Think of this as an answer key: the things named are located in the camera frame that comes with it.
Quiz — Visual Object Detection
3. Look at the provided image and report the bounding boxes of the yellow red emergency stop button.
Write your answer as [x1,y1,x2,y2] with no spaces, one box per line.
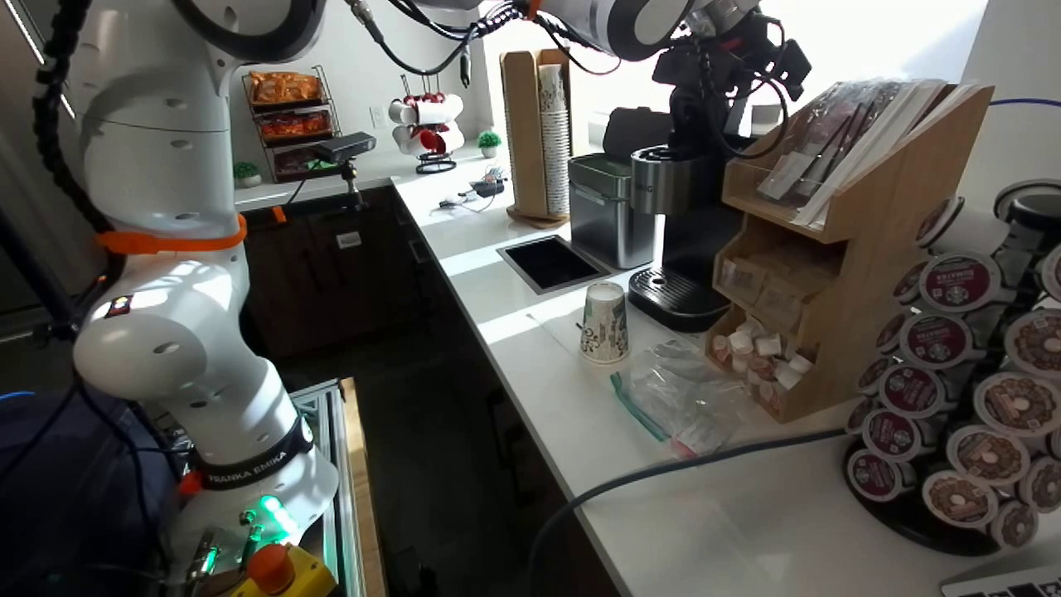
[225,542,340,597]

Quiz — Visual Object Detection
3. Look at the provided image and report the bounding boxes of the bright window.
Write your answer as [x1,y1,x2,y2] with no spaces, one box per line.
[761,0,992,112]

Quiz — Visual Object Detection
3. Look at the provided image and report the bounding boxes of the black camera on stand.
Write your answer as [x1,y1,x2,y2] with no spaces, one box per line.
[328,130,383,215]

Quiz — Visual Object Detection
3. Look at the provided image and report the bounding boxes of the silver laptop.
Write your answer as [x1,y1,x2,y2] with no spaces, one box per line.
[939,552,1061,597]

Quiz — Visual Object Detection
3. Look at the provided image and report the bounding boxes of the black and steel coffee machine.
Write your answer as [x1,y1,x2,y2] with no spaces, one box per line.
[628,78,794,333]

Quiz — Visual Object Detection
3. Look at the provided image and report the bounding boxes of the thick black cable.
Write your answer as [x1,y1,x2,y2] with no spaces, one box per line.
[524,424,858,597]

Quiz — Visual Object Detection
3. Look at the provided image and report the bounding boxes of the rack of white red mugs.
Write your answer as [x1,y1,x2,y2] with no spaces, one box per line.
[390,71,472,161]

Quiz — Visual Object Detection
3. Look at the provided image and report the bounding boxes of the black coffee pod carousel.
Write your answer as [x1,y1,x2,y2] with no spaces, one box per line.
[840,181,1061,557]

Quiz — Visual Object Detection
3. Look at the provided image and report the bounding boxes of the black square tray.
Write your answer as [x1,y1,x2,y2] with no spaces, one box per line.
[496,230,611,295]

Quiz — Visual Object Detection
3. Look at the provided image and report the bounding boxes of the tea packets in organizer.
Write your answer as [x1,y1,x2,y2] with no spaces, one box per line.
[758,78,957,226]

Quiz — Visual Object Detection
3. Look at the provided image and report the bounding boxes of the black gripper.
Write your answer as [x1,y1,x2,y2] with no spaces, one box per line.
[653,29,813,157]

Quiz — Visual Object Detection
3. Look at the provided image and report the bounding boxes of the clear plastic bag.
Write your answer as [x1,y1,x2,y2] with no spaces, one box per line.
[608,338,765,459]

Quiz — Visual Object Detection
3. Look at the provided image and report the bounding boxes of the white creamer packets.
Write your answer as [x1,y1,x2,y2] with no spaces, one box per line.
[711,320,815,397]

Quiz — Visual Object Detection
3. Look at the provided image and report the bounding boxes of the wooden condiment organizer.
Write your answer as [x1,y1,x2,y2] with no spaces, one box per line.
[708,78,999,424]

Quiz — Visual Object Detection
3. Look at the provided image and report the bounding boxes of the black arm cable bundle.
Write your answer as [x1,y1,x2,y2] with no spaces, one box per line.
[345,0,624,82]

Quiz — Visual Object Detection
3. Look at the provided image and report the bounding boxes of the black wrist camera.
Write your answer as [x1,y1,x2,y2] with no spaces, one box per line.
[763,38,815,107]

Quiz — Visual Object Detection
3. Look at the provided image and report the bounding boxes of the snack shelf with orange packs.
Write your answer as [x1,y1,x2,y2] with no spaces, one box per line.
[244,67,341,182]

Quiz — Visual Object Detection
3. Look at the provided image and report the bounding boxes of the small glass cup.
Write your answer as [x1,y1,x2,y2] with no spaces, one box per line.
[573,280,635,362]

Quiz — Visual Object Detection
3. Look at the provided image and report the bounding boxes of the thin blue cable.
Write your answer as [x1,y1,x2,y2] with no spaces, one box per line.
[989,93,1061,112]

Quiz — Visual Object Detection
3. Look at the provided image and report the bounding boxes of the wood edged glass table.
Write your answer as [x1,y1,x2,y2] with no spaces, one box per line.
[288,374,391,597]

